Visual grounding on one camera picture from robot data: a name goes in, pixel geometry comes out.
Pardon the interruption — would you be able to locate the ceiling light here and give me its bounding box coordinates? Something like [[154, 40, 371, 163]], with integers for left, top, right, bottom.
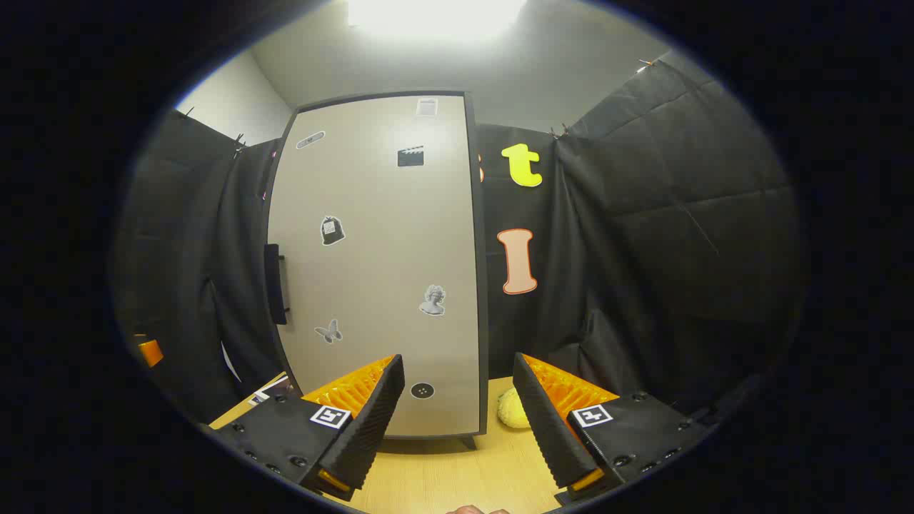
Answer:
[[348, 0, 528, 40]]

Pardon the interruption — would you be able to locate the black backdrop cloth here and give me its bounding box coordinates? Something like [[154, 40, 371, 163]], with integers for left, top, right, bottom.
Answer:
[[114, 61, 804, 429]]

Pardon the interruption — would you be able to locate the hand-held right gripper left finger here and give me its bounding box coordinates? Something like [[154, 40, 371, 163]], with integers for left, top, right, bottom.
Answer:
[[207, 353, 406, 502]]

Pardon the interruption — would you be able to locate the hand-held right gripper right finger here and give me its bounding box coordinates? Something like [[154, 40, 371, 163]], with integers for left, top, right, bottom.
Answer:
[[512, 352, 718, 508]]

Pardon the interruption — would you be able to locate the yellow plush ball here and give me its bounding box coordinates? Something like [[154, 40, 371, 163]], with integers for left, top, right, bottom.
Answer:
[[496, 388, 533, 430]]

